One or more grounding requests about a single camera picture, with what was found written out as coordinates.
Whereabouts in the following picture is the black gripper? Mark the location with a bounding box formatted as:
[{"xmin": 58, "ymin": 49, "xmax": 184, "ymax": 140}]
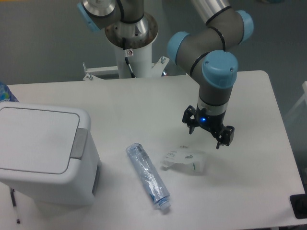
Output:
[{"xmin": 182, "ymin": 105, "xmax": 235, "ymax": 150}]

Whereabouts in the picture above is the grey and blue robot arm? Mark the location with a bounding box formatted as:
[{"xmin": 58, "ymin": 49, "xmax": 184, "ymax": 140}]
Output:
[{"xmin": 77, "ymin": 0, "xmax": 254, "ymax": 146}]

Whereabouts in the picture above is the white trash can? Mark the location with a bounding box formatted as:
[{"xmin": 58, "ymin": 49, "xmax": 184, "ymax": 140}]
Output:
[{"xmin": 0, "ymin": 102, "xmax": 101, "ymax": 206}]

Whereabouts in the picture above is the white trash can lid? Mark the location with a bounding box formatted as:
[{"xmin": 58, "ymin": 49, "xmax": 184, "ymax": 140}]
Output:
[{"xmin": 0, "ymin": 106, "xmax": 91, "ymax": 174}]

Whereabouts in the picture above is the crumpled white plastic wrapper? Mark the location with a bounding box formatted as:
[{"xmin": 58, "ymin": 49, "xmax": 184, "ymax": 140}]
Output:
[{"xmin": 160, "ymin": 146, "xmax": 207, "ymax": 173}]

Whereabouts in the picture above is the empty clear plastic bottle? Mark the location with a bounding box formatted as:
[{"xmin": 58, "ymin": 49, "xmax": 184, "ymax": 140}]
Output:
[{"xmin": 126, "ymin": 143, "xmax": 171, "ymax": 211}]

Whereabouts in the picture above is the black clamp at table edge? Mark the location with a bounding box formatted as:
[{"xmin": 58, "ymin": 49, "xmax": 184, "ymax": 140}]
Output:
[{"xmin": 290, "ymin": 194, "xmax": 307, "ymax": 219}]

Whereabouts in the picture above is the blue labelled water bottle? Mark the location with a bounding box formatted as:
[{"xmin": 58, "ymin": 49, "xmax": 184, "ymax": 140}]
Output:
[{"xmin": 0, "ymin": 82, "xmax": 19, "ymax": 102}]

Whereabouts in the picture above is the black pen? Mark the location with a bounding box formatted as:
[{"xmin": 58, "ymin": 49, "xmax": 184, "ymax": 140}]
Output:
[{"xmin": 10, "ymin": 187, "xmax": 21, "ymax": 224}]

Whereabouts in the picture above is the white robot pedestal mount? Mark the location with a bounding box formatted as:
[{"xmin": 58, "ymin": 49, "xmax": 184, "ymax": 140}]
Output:
[{"xmin": 83, "ymin": 44, "xmax": 184, "ymax": 81}]

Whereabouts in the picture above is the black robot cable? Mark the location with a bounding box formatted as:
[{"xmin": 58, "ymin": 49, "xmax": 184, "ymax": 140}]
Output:
[{"xmin": 121, "ymin": 37, "xmax": 137, "ymax": 79}]

